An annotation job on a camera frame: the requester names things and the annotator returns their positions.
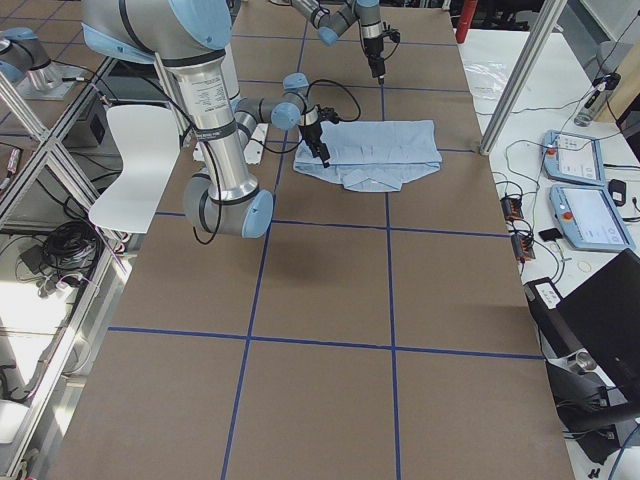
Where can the clear plastic bag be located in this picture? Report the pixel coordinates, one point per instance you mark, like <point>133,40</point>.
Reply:
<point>487,79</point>

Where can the lower blue teach pendant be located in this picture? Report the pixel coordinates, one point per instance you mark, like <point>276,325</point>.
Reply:
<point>588,218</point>

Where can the light blue button-up shirt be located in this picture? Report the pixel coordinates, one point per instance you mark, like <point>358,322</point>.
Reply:
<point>373,156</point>

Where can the wrist black camera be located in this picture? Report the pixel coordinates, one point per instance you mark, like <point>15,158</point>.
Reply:
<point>328,114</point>
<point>393,34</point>

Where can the upper blue teach pendant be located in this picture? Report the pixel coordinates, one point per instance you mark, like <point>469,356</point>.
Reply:
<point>573,158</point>

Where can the orange black adapter box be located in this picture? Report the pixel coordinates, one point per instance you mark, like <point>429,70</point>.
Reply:
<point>512,208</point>

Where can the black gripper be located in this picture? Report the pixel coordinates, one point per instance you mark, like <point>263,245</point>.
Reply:
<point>308,132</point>
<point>372,50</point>

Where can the white central column base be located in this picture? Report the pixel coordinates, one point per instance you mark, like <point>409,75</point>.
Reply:
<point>253,136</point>

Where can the blue teach pendant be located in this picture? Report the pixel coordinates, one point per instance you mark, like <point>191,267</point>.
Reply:
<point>573,158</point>
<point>588,218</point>

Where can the red fire extinguisher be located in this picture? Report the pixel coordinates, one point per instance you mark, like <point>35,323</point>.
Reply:
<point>465,20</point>

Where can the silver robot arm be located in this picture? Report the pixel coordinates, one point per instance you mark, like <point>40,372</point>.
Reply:
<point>189,39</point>
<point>330,26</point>

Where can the aluminium frame post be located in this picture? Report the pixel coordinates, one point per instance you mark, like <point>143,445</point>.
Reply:
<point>537,38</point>

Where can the black laptop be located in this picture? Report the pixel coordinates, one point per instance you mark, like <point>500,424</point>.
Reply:
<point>601,315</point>

